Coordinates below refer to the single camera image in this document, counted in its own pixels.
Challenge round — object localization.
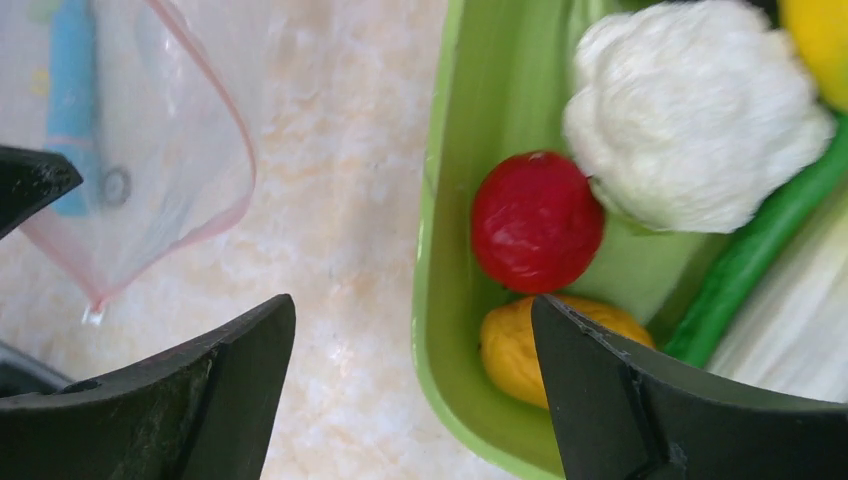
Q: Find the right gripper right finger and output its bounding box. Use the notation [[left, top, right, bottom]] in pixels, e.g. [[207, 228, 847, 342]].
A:
[[531, 295, 847, 479]]

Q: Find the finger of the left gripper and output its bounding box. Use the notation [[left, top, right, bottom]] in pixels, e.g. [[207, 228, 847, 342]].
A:
[[0, 145, 83, 238]]

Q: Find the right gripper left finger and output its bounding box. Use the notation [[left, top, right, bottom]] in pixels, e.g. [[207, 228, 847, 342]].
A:
[[1, 294, 296, 479]]

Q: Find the clear zip top bag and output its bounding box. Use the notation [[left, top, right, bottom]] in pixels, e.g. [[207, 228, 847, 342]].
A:
[[1, 1, 269, 324]]

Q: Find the orange toy mango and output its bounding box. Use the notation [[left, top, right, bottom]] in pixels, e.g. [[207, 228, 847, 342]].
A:
[[480, 294, 656, 409]]

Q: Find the toy celery stalk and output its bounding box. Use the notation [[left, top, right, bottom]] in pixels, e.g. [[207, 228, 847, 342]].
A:
[[707, 190, 847, 403]]

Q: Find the red toy apple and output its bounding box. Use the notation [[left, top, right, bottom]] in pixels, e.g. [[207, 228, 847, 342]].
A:
[[470, 150, 605, 294]]

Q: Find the white toy cauliflower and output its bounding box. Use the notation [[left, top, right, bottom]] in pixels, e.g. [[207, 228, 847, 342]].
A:
[[563, 1, 836, 233]]

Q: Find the green plastic bin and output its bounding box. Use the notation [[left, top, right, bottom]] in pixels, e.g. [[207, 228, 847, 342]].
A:
[[410, 0, 848, 480]]

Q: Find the yellow toy banana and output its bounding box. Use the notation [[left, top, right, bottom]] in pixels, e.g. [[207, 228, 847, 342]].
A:
[[777, 0, 847, 113]]

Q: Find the green toy chili pepper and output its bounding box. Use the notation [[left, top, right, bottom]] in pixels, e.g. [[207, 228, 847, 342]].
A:
[[664, 114, 847, 367]]

